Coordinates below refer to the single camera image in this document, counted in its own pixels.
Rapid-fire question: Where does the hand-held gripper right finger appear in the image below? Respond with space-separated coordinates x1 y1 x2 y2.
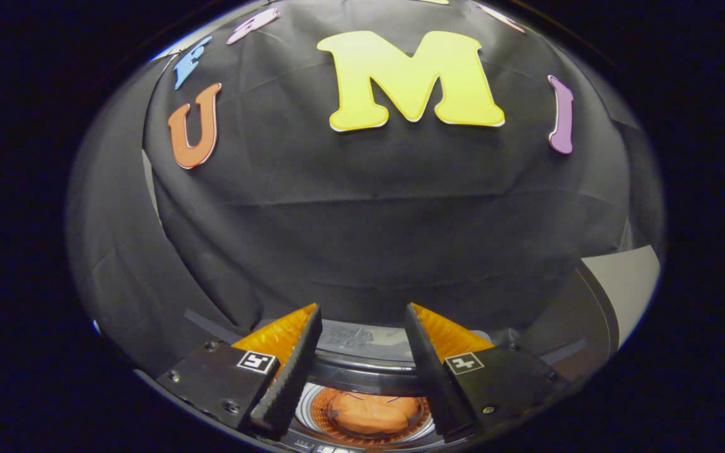
403 302 569 442

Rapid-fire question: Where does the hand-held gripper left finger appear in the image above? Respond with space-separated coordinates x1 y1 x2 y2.
155 303 323 440

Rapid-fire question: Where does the grey washing machine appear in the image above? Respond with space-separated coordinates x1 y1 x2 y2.
290 381 442 452

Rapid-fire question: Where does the orange polo shirt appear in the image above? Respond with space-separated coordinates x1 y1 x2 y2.
330 390 424 436

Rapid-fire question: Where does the dark washing machine lid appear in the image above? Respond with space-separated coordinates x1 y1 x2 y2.
183 308 590 450

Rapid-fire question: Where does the beige cabinet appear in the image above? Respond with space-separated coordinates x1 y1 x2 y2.
526 244 662 378

